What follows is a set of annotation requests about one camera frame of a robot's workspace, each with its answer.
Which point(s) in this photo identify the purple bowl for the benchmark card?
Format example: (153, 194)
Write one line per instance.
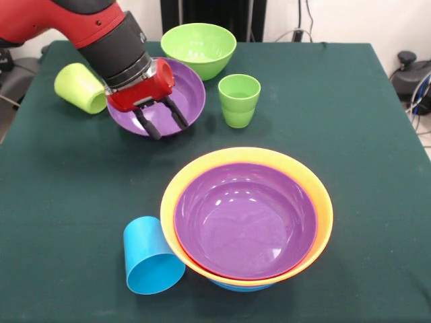
(246, 218)
(188, 97)

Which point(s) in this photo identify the yellow-green cup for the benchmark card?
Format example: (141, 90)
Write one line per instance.
(77, 87)

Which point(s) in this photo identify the blue cup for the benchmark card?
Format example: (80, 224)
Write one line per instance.
(144, 249)

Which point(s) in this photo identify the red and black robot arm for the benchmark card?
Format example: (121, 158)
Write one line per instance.
(84, 23)

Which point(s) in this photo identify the dark green table cloth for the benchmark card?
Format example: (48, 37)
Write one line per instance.
(50, 269)

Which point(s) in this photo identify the black equipment box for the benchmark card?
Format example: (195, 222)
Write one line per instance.
(5, 60)

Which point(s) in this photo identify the grey pedestal foot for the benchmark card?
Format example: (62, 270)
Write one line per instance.
(20, 74)
(409, 72)

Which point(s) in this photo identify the orange bowl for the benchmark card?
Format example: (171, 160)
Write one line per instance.
(235, 283)
(168, 202)

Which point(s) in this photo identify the green cup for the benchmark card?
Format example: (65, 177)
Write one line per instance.
(239, 89)
(238, 119)

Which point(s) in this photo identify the green bowl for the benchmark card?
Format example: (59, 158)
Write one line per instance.
(198, 50)

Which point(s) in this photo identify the blue bowl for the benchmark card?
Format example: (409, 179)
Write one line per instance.
(242, 289)

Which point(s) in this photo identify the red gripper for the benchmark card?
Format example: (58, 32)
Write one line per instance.
(144, 91)

